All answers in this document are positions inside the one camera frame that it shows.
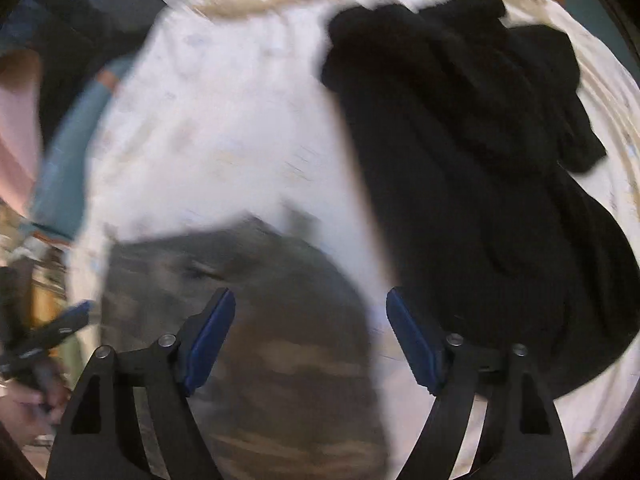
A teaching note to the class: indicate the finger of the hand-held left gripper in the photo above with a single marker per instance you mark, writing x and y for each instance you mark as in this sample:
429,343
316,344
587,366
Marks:
60,330

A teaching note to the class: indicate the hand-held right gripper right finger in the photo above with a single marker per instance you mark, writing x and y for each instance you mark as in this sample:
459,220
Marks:
412,340

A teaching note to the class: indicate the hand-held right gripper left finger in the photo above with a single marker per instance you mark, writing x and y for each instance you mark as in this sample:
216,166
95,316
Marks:
210,342

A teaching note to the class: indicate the camouflage pants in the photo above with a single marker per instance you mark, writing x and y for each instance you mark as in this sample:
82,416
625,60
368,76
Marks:
290,360

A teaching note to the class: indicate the black garment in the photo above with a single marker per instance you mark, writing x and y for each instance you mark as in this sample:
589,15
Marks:
450,160

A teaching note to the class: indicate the person's left hand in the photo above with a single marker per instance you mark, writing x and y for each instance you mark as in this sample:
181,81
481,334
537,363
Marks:
20,412

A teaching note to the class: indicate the pink curtain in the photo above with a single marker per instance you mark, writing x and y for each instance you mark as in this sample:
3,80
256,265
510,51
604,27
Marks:
17,150

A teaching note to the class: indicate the white bear-print duvet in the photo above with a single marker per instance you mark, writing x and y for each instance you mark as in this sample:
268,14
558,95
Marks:
225,135

